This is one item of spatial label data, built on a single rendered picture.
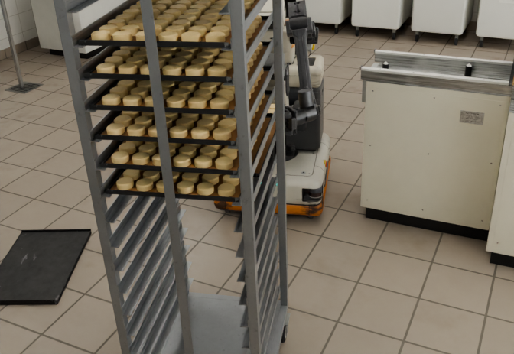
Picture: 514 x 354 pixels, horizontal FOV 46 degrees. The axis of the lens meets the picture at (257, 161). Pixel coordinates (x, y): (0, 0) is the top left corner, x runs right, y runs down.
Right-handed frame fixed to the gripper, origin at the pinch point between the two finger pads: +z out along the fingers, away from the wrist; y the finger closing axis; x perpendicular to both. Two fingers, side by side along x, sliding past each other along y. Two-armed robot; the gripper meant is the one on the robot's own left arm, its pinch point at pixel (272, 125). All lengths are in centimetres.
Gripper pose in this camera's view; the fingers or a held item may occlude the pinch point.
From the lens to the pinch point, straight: 232.6
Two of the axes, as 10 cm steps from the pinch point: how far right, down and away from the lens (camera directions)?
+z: -8.2, 2.9, -4.9
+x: -5.7, -3.8, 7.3
